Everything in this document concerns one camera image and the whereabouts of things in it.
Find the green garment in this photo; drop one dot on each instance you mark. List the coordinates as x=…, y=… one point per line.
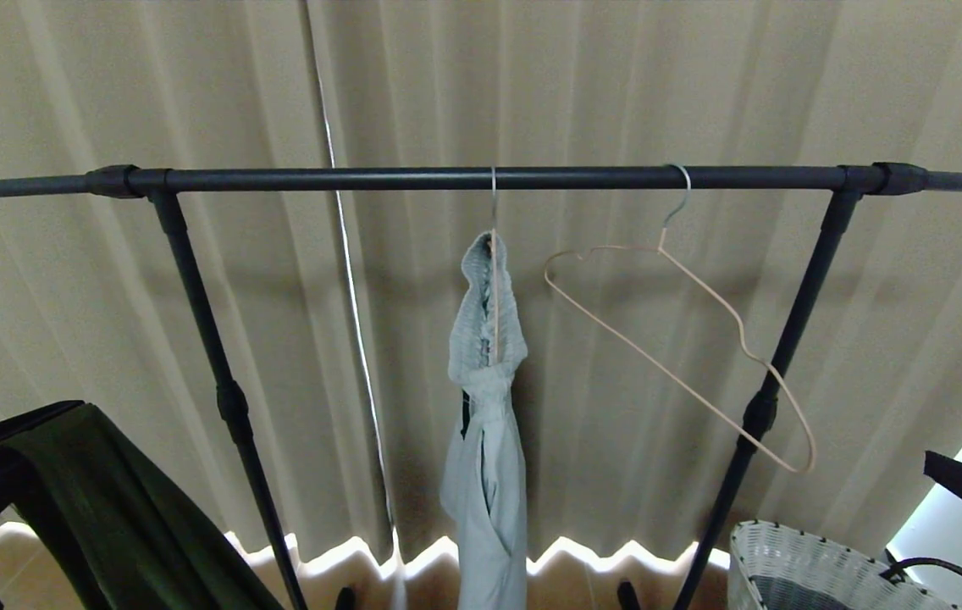
x=125, y=525

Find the pink clothes hanger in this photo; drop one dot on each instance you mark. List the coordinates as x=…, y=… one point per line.
x=494, y=288
x=660, y=246

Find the pale grey shorts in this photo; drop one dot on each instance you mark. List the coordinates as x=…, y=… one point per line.
x=485, y=474

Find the white laundry basket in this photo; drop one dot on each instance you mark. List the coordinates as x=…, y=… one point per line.
x=786, y=551

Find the black clothes rack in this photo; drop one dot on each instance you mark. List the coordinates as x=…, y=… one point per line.
x=362, y=179

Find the beige curtain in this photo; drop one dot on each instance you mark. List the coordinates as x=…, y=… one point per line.
x=193, y=85

